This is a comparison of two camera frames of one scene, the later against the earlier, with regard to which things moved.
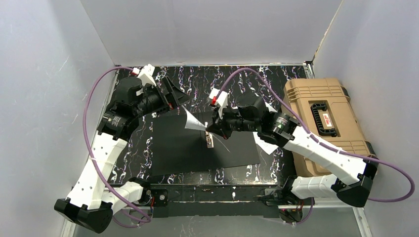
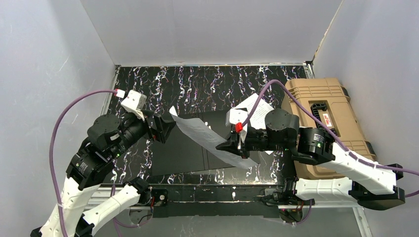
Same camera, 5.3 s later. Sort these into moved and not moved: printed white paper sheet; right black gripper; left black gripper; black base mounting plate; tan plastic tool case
Moved: right black gripper; left black gripper; printed white paper sheet
Not moved: tan plastic tool case; black base mounting plate
